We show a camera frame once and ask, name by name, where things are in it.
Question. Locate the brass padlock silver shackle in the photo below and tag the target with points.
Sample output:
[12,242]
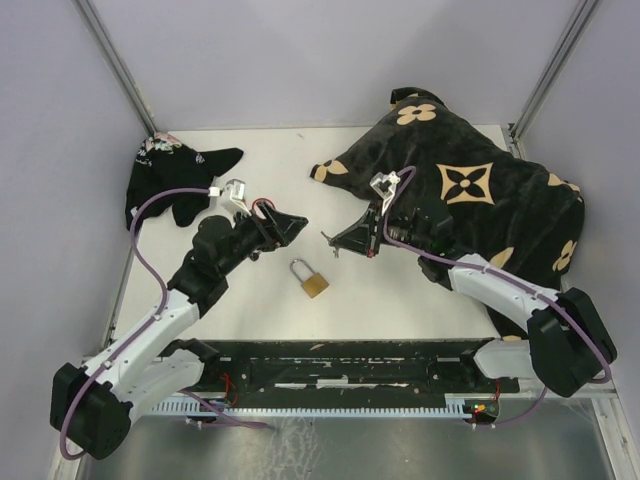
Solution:
[311,281]

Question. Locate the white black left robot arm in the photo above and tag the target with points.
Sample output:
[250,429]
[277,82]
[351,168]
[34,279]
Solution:
[94,406]

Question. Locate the black base frame bar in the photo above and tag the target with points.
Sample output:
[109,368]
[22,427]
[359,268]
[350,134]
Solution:
[347,374]

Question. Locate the black printed garment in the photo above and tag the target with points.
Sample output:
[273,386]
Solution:
[165,163]

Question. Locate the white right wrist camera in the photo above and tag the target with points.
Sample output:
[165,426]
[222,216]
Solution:
[385,186]

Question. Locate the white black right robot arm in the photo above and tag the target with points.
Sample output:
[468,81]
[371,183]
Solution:
[565,343]

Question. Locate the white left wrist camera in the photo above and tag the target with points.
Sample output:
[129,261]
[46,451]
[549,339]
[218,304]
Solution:
[231,197]

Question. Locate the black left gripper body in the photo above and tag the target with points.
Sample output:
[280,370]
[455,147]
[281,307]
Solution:
[251,234]

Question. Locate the right aluminium frame post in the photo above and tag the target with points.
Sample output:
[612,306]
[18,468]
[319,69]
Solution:
[572,33]

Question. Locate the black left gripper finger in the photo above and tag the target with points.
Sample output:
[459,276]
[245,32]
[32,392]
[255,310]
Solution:
[275,217]
[284,236]

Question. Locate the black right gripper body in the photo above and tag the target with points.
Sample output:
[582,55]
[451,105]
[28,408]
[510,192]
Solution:
[377,220]

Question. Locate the black beige patterned blanket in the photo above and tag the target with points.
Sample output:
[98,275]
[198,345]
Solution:
[515,213]

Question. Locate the left aluminium frame post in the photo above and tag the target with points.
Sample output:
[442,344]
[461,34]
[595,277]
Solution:
[99,32]

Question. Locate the red cable padlock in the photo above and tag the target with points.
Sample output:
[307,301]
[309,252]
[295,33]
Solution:
[258,203]

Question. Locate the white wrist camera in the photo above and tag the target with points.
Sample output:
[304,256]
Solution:
[231,197]
[385,186]

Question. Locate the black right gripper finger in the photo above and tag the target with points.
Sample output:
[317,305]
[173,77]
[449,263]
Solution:
[361,227]
[358,244]

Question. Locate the aluminium frame post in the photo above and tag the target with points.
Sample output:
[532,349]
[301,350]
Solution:
[99,32]
[572,33]

